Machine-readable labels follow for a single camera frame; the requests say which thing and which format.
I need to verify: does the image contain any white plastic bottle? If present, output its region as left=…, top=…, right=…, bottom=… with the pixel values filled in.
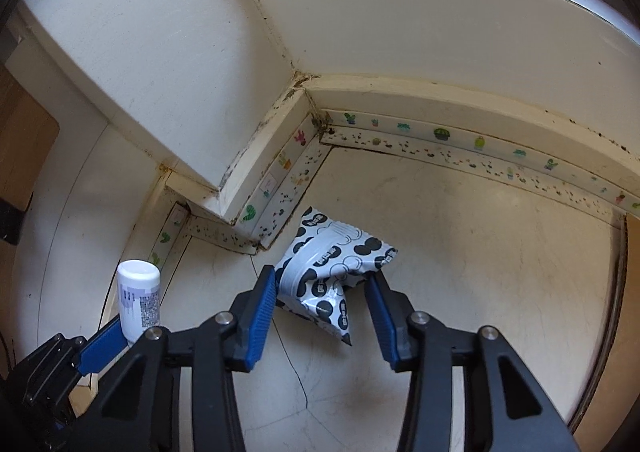
left=116, top=259, right=162, bottom=347

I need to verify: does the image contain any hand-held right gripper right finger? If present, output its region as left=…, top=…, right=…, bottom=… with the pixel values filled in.
left=365, top=272, right=583, bottom=452

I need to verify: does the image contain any flat cardboard sheet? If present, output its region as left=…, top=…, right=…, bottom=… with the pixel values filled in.
left=572, top=212, right=640, bottom=452

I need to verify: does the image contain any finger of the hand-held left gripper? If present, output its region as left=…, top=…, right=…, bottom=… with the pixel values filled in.
left=20, top=317, right=127, bottom=387

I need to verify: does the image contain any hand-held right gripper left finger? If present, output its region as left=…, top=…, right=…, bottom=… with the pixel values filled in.
left=70, top=264, right=278, bottom=452

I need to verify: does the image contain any wooden cutting board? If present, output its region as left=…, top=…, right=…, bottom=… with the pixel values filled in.
left=0, top=66, right=61, bottom=213

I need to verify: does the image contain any black white patterned packet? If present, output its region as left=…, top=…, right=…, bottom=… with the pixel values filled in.
left=274, top=206, right=400, bottom=347

